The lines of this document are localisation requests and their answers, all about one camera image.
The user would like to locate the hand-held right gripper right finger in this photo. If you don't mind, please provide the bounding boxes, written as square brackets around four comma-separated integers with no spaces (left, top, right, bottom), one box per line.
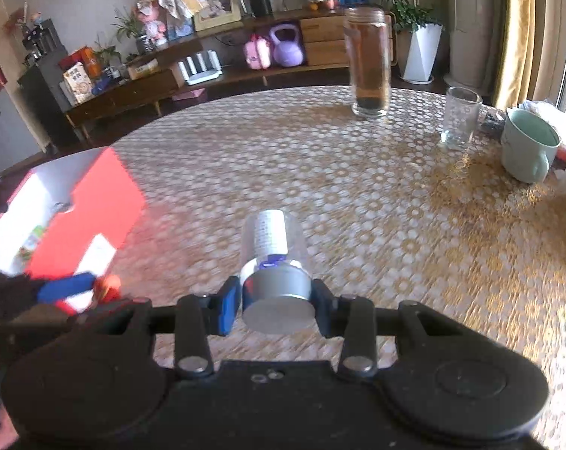
[312,279,466,380]

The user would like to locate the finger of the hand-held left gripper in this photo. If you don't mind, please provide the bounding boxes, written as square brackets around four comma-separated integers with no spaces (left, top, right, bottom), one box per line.
[0,262,97,327]

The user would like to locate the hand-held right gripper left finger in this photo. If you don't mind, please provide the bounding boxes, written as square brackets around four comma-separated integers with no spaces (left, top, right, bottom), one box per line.
[90,276,241,380]

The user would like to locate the red orange small toy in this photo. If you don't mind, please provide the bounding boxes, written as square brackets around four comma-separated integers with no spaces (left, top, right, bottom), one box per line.
[92,275,122,302]

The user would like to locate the small clear pill bottle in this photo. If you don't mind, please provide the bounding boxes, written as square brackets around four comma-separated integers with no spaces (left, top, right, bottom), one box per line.
[239,208,316,335]

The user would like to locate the red cardboard box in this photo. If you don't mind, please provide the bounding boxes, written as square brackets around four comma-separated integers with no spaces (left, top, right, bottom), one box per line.
[0,146,147,292]

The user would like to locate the person's left hand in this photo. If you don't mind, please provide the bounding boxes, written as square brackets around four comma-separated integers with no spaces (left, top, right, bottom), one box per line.
[0,400,20,450]

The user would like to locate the black side cabinet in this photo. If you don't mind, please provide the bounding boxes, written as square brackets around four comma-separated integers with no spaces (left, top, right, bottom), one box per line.
[17,55,85,149]

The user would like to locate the beige printed box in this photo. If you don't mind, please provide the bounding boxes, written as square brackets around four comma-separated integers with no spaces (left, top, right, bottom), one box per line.
[62,62,95,105]

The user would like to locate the red orange gift boxes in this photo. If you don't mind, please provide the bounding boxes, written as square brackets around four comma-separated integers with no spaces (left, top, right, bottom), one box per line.
[59,46,104,81]

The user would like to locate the small cardboard box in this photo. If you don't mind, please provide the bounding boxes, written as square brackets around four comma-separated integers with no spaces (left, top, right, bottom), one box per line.
[126,58,160,81]

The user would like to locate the clear drinking glass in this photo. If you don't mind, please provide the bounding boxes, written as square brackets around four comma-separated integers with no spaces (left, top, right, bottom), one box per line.
[440,86,483,151]

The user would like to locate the white router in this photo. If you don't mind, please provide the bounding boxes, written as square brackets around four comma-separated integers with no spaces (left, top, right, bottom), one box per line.
[177,50,223,86]

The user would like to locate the black coffee machine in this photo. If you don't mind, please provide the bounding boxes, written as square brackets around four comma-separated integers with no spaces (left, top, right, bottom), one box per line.
[22,18,68,65]

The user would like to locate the tall glass tea bottle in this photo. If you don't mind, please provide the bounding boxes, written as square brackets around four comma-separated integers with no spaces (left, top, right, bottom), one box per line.
[343,6,393,118]

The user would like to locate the small dark object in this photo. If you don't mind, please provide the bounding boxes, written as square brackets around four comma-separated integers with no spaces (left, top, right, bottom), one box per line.
[479,107,507,135]

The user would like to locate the pink toy case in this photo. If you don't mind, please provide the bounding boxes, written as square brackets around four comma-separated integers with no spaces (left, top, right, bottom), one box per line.
[243,33,272,71]

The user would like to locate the light green mug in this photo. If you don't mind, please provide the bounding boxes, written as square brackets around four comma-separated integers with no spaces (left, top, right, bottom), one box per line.
[500,108,562,184]

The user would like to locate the purple kettlebell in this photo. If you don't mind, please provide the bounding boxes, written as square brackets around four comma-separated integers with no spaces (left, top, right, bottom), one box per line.
[268,24,305,68]

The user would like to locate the small potted plant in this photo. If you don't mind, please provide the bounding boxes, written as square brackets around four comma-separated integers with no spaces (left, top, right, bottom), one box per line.
[113,6,153,55]

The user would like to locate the white angular planter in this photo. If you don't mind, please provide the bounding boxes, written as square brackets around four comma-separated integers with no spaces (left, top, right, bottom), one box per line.
[399,23,445,84]

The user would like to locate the wooden media cabinet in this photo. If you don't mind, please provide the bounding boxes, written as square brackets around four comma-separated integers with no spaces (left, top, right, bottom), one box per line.
[64,6,397,142]

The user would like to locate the pink plush doll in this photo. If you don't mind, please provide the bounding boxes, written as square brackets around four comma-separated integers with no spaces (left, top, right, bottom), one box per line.
[137,0,168,43]

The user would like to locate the white standing air conditioner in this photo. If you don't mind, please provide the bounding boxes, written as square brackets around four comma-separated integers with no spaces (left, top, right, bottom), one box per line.
[444,0,507,100]

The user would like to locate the tall green houseplant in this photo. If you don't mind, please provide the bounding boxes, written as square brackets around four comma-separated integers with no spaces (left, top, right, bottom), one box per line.
[369,0,446,35]

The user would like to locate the yellow curtain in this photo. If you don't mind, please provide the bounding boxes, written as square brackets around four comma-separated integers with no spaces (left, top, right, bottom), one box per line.
[491,0,554,111]

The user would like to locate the yellow photo frame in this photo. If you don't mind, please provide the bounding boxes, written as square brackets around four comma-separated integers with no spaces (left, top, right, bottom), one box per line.
[192,0,243,33]

